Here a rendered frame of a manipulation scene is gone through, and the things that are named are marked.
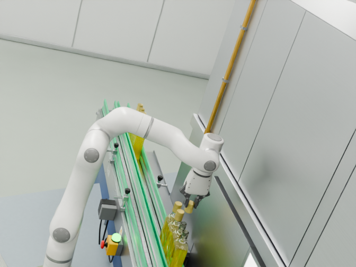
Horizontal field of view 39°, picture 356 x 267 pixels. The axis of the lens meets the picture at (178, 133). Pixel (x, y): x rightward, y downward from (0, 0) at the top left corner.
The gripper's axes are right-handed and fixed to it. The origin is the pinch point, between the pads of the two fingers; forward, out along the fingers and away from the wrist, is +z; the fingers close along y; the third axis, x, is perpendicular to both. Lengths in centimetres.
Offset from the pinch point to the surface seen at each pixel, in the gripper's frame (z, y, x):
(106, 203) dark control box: 42, 21, -53
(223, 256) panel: 10.0, -12.0, 20.4
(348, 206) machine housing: -73, 22, 106
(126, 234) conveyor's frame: 37.5, 15.6, -22.5
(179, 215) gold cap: 10.1, 1.3, -4.3
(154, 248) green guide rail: 30.8, 6.6, -6.0
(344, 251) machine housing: -67, 22, 110
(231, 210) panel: -6.9, -12.1, 12.7
